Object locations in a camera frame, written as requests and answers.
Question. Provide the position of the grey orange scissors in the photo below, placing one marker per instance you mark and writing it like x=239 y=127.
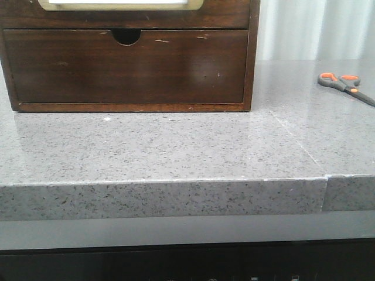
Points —
x=345 y=83

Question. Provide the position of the white curtain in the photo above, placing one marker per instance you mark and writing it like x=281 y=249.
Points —
x=316 y=30

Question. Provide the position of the dark wooden organizer cabinet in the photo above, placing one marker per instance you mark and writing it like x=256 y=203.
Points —
x=129 y=36

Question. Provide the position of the black appliance below counter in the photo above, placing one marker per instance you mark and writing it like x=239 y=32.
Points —
x=338 y=259

